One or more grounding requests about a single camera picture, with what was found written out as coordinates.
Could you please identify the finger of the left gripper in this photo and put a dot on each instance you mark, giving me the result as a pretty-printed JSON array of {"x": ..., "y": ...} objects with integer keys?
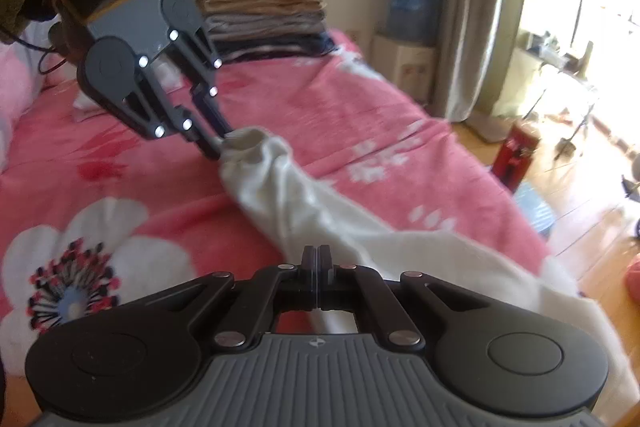
[
  {"x": 194, "y": 128},
  {"x": 204, "y": 98}
]

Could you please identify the pink floral bed blanket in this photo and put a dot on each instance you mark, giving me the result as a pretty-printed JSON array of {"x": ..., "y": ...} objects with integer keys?
[{"x": 324, "y": 152}]

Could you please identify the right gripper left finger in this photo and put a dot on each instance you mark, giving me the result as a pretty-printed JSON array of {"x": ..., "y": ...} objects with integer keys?
[{"x": 276, "y": 299}]

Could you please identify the cardboard box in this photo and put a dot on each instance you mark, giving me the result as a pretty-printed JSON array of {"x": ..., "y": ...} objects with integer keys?
[{"x": 409, "y": 66}]

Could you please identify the white sweatshirt orange bear outline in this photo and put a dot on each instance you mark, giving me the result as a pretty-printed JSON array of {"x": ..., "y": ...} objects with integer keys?
[{"x": 260, "y": 174}]

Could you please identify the light blue plastic stool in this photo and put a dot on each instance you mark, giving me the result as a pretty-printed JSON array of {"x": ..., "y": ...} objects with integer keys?
[{"x": 536, "y": 210}]

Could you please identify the stack of folded clothes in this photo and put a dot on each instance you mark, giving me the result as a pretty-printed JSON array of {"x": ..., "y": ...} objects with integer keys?
[{"x": 251, "y": 30}]

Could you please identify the pink bag in plastic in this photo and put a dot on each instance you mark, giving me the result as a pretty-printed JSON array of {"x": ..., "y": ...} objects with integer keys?
[{"x": 632, "y": 279}]

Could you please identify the folding table by window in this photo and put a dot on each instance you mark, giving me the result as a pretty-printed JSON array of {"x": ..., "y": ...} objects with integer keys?
[{"x": 567, "y": 70}]

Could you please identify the blue water jug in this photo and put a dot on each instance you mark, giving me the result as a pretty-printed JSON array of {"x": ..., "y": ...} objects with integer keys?
[{"x": 414, "y": 21}]

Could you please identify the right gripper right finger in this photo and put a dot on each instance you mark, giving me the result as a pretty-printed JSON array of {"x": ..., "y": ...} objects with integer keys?
[{"x": 362, "y": 292}]

